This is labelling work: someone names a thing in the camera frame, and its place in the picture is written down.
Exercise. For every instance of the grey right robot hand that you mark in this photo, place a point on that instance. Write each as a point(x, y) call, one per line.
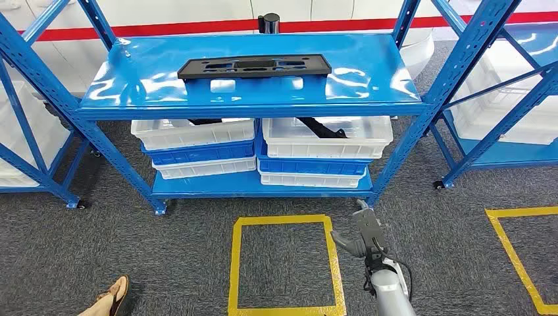
point(368, 231)

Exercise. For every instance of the black plastic license plate bracket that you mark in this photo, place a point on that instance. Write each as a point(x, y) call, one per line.
point(253, 72)

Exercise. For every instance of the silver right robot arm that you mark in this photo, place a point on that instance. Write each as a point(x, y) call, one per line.
point(390, 292)

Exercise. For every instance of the black plastic part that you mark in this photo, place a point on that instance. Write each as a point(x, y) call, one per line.
point(205, 121)
point(324, 131)

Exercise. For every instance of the blue plastic crate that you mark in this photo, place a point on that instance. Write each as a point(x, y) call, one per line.
point(200, 153)
point(314, 167)

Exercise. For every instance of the yellow floor tape square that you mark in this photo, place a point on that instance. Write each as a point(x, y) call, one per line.
point(510, 253)
point(235, 261)

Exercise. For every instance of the brown sandal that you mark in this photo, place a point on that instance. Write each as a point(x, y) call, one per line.
point(121, 292)

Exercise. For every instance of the person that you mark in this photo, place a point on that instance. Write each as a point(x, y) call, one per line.
point(98, 307)

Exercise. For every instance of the black stanchion post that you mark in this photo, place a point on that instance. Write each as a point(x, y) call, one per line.
point(269, 22)

